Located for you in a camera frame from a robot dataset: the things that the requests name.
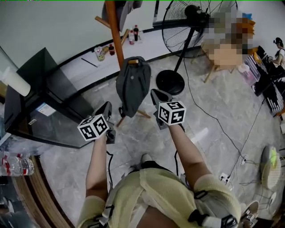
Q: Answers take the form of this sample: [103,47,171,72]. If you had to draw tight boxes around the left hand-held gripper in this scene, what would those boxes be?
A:
[77,101,117,145]

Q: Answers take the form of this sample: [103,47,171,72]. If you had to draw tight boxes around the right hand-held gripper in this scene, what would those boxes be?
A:
[150,88,187,131]

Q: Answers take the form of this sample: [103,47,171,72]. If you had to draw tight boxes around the grey backpack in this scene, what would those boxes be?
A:
[115,56,152,118]

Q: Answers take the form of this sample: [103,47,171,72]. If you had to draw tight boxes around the wooden coat rack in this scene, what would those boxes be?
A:
[95,0,152,128]

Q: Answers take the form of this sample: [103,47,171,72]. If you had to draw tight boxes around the person's left forearm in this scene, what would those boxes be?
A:
[85,134,108,199]

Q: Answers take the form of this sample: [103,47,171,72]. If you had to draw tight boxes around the person's right forearm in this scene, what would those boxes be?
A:
[170,124,212,186]

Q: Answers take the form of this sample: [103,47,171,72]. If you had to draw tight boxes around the person's white shoe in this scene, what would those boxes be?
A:
[140,153,153,163]

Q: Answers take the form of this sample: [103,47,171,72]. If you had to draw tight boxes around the black glass cabinet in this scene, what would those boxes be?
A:
[4,47,94,149]

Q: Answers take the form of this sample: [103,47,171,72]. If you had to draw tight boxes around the wooden chair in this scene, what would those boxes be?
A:
[191,43,237,84]

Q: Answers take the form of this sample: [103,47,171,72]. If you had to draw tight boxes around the thin black stick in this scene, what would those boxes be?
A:
[81,58,98,68]

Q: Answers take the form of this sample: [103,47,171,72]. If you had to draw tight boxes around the yellow-green drink bottle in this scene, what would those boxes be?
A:
[94,46,106,62]

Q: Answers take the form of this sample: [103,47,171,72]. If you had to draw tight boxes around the person's yellow knit top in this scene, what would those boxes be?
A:
[76,167,242,228]

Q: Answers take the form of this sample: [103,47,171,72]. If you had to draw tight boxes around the clear plastic water bottle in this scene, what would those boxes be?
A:
[0,153,35,177]

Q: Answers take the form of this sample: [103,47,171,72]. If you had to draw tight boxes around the round wooden table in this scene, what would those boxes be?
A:
[10,155,75,228]

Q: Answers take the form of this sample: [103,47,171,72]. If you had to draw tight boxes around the clear plastic storage box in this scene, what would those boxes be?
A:
[237,55,261,87]

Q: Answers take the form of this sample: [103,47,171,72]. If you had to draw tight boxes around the white paper roll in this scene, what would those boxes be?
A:
[0,66,31,97]

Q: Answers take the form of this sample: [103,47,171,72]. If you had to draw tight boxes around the black white striped equipment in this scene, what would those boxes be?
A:
[253,45,285,114]

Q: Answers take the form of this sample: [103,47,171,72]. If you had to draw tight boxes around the small white desk fan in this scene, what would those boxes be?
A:
[259,145,284,190]

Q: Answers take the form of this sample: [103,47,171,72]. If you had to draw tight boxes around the grey garment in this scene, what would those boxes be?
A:
[101,0,143,32]

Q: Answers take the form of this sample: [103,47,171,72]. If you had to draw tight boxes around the black fan power cable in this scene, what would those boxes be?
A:
[182,57,267,179]

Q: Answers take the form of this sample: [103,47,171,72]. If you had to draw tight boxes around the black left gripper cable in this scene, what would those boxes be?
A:
[106,151,114,190]

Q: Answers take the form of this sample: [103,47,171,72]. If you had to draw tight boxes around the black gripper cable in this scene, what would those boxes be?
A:
[106,151,114,190]
[174,150,180,177]

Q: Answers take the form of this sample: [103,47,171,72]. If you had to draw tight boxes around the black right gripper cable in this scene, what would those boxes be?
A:
[174,150,180,177]

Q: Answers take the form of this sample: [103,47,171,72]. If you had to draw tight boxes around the black pedestal fan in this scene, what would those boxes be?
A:
[155,0,239,96]

